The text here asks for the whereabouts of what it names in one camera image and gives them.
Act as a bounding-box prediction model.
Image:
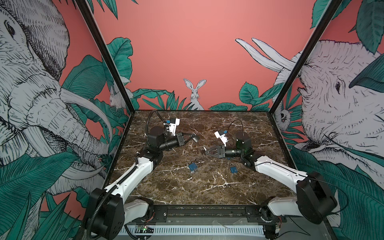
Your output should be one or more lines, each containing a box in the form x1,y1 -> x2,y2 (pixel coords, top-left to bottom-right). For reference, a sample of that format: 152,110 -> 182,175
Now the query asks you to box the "blue padlock front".
230,165 -> 238,174

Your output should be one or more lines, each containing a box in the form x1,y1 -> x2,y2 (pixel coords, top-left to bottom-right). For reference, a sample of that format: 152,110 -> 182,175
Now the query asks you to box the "left black frame post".
75,0 -> 135,116

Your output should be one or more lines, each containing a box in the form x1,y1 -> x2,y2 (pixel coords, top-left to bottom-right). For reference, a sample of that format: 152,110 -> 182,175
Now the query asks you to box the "white ventilated cable duct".
119,225 -> 265,237

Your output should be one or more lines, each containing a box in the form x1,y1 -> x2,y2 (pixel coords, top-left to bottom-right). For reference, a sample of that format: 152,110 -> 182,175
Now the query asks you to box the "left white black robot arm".
81,126 -> 200,240

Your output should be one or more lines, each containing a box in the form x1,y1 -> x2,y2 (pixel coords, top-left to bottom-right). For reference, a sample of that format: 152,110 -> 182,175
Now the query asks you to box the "small green circuit board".
135,225 -> 155,235

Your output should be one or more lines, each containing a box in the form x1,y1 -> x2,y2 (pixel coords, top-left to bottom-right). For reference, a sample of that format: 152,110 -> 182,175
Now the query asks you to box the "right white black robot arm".
205,131 -> 344,225

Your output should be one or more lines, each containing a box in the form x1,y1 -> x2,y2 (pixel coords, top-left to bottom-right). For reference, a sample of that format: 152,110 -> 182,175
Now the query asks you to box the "black padlock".
191,134 -> 200,143

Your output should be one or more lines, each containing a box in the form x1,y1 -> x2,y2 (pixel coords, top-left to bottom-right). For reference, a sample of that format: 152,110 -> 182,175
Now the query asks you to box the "black frame post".
75,0 -> 135,116
268,0 -> 342,116

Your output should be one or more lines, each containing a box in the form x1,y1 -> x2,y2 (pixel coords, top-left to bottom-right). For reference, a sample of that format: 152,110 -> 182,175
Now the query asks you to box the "blue padlock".
189,163 -> 198,173
230,165 -> 238,174

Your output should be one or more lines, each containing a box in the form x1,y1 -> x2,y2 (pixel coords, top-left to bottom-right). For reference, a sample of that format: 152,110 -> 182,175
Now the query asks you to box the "right black frame post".
268,0 -> 342,116

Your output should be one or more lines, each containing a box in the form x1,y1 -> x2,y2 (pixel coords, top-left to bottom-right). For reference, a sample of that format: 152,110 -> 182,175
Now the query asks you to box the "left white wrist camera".
165,118 -> 180,136

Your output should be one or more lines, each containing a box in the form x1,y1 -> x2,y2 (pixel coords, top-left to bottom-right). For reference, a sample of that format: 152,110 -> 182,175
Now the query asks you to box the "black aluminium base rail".
85,204 -> 323,224

